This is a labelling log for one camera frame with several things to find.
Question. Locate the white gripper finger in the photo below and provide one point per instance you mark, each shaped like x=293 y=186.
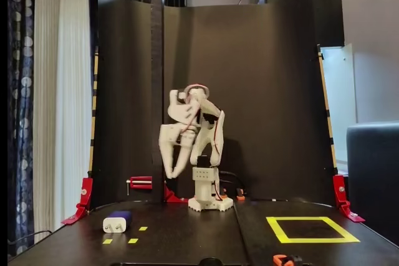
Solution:
x=182 y=160
x=168 y=160

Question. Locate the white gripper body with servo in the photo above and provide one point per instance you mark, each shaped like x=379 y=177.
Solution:
x=171 y=135

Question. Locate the blue white charger block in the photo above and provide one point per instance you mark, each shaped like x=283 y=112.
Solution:
x=115 y=225

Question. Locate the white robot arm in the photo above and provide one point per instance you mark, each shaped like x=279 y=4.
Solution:
x=207 y=194

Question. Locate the red screw clamp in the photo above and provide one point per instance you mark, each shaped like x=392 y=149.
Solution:
x=140 y=184

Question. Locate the small orange black clamp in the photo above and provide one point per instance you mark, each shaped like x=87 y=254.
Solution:
x=239 y=197
x=223 y=197

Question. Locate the yellow black striped stick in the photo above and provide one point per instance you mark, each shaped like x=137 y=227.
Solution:
x=326 y=107
x=95 y=88

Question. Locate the black backdrop board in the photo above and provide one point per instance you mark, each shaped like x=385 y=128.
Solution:
x=265 y=107

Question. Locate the white pleated curtain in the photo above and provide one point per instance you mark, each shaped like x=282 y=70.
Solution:
x=62 y=91

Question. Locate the orange black spring clamp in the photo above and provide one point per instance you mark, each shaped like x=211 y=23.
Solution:
x=279 y=260

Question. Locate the yellow tape square outline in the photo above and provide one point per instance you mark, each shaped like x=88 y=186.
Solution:
x=311 y=240

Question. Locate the blue patterned curtain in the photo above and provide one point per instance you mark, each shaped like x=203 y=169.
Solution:
x=20 y=91

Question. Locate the white cabinet door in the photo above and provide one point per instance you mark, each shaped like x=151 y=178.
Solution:
x=339 y=91

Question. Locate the dark blue sofa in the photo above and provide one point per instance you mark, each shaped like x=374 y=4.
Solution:
x=374 y=169

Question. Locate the red pole base bracket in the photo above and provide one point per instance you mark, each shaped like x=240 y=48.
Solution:
x=173 y=197

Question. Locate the red corner bracket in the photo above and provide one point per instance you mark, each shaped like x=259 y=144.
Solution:
x=85 y=191
x=339 y=189

